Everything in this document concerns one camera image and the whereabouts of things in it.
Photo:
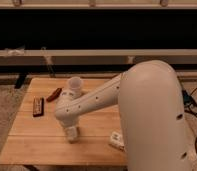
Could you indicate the red chili pepper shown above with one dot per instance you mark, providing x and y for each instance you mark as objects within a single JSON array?
[{"x": 54, "y": 95}]

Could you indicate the black power adapter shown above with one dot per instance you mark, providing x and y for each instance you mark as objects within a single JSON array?
[{"x": 187, "y": 99}]

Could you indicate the dark chocolate bar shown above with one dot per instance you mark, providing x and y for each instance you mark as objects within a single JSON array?
[{"x": 38, "y": 107}]

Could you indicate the wooden table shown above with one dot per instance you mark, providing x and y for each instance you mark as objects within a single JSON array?
[{"x": 41, "y": 140}]

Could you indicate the clear plastic cup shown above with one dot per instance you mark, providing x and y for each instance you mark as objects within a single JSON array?
[{"x": 75, "y": 85}]

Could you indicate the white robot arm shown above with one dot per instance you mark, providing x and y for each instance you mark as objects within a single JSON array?
[{"x": 150, "y": 103}]

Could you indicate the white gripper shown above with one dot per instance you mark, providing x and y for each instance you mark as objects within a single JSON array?
[{"x": 71, "y": 127}]

